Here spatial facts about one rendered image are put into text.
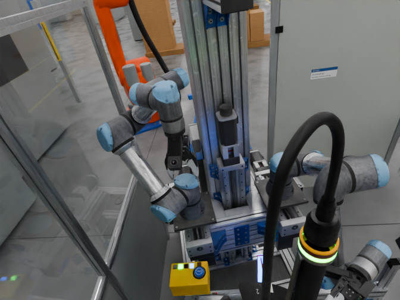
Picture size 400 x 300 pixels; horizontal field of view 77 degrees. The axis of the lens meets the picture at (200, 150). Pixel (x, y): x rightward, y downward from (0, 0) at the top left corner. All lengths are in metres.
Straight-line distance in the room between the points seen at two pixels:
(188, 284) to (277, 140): 1.69
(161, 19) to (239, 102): 7.17
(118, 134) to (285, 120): 1.63
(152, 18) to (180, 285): 7.72
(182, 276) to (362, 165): 0.81
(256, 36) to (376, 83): 5.75
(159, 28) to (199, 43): 7.24
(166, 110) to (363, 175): 0.67
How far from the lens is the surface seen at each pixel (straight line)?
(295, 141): 0.18
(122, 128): 1.16
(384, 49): 2.46
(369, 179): 0.99
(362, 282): 1.08
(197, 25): 1.08
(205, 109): 1.22
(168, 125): 0.79
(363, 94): 2.55
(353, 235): 2.71
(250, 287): 1.00
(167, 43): 8.37
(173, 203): 1.18
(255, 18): 7.89
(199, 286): 1.15
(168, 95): 0.74
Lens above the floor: 2.10
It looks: 36 degrees down
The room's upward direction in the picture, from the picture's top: 10 degrees counter-clockwise
